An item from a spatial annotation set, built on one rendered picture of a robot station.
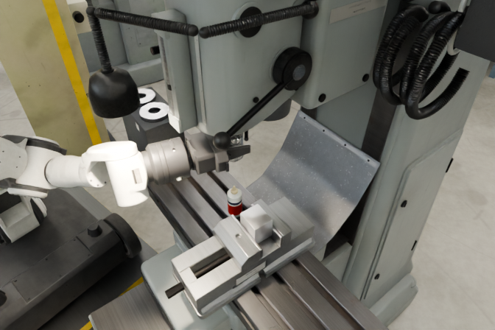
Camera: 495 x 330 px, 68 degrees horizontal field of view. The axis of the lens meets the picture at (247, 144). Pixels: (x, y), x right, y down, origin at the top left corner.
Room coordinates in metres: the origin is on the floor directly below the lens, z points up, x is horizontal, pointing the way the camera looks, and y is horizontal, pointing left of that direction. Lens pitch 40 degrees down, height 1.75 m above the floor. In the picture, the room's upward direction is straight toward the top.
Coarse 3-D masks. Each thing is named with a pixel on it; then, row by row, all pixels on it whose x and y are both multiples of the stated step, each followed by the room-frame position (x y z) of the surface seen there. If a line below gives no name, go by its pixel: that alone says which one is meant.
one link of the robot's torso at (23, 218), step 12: (0, 192) 0.76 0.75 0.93; (0, 204) 0.80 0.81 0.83; (12, 204) 0.83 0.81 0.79; (24, 204) 0.85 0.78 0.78; (0, 216) 0.80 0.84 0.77; (12, 216) 0.81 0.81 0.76; (24, 216) 0.82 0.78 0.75; (36, 216) 0.86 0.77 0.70; (0, 228) 0.78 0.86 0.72; (12, 228) 0.79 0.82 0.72; (24, 228) 0.82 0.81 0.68; (0, 240) 0.77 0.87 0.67; (12, 240) 0.78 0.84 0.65
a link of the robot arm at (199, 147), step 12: (168, 144) 0.56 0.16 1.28; (180, 144) 0.56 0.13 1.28; (192, 144) 0.58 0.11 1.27; (204, 144) 0.59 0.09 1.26; (168, 156) 0.54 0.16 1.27; (180, 156) 0.54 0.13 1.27; (192, 156) 0.56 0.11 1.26; (204, 156) 0.55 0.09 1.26; (216, 156) 0.55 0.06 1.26; (180, 168) 0.53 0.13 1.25; (192, 168) 0.56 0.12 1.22; (204, 168) 0.55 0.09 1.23; (216, 168) 0.55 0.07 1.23; (228, 168) 0.55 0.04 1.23
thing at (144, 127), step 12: (144, 96) 1.00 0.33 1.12; (156, 96) 1.00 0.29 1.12; (144, 108) 0.91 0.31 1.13; (156, 108) 0.92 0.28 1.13; (168, 108) 0.91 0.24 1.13; (132, 120) 0.90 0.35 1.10; (144, 120) 0.86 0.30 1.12; (156, 120) 0.86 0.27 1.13; (168, 120) 0.87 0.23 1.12; (132, 132) 0.93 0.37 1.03; (144, 132) 0.82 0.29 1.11; (156, 132) 0.84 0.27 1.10; (168, 132) 0.86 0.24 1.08; (144, 144) 0.84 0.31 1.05
